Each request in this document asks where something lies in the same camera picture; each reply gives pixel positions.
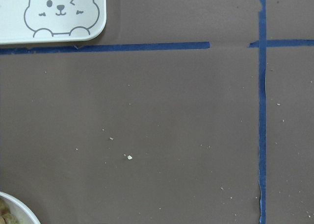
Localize white round plate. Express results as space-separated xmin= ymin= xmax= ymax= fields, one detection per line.
xmin=0 ymin=192 xmax=40 ymax=224

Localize bread slice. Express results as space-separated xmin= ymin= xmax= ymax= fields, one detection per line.
xmin=0 ymin=199 xmax=19 ymax=224

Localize cream bear tray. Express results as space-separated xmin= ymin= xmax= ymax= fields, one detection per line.
xmin=0 ymin=0 xmax=107 ymax=45

